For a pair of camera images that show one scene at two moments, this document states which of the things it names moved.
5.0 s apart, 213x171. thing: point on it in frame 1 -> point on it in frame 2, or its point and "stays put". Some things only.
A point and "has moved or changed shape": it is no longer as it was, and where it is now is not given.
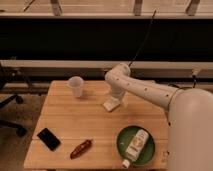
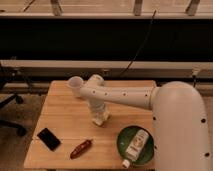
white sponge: [111, 104] has moved or changed shape
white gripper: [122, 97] -> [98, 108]
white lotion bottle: [135, 147] stays put
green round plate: [124, 139] stays put
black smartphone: [51, 141] stays put
